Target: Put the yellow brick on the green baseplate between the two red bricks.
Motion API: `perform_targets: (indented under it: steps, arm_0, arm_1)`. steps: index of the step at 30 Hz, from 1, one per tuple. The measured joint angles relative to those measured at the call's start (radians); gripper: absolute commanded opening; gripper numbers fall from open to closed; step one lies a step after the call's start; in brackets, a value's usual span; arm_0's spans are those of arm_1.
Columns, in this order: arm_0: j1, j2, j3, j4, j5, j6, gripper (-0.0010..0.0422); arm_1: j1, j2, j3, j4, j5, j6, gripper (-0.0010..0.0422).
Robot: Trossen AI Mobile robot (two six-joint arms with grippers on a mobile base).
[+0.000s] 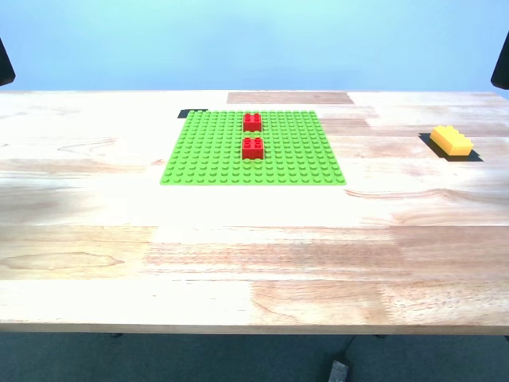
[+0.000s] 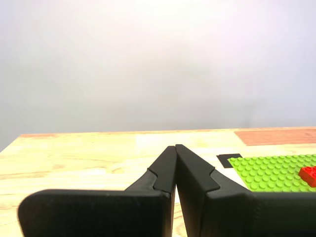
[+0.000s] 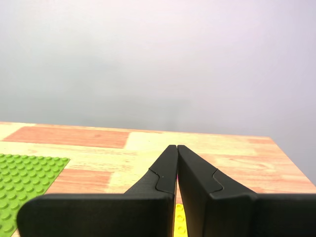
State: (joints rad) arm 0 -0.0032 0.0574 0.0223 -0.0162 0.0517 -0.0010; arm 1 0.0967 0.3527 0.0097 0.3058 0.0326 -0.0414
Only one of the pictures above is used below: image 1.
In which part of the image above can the red square toy brick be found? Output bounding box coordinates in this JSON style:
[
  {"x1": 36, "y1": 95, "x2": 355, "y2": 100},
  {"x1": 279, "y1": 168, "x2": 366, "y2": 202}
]
[
  {"x1": 243, "y1": 112, "x2": 263, "y2": 133},
  {"x1": 241, "y1": 137, "x2": 266, "y2": 161}
]

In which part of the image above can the yellow rectangular toy brick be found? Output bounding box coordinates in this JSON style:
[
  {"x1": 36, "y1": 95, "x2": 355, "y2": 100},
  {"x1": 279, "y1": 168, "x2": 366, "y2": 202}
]
[{"x1": 429, "y1": 125, "x2": 475, "y2": 157}]

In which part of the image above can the grey floor box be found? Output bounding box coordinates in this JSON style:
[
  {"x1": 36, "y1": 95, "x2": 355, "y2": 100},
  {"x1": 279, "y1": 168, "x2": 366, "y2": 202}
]
[{"x1": 328, "y1": 360, "x2": 351, "y2": 382}]

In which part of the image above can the green studded baseplate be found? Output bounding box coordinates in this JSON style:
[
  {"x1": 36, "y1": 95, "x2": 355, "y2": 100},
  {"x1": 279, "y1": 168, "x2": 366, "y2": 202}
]
[{"x1": 159, "y1": 110, "x2": 348, "y2": 187}]

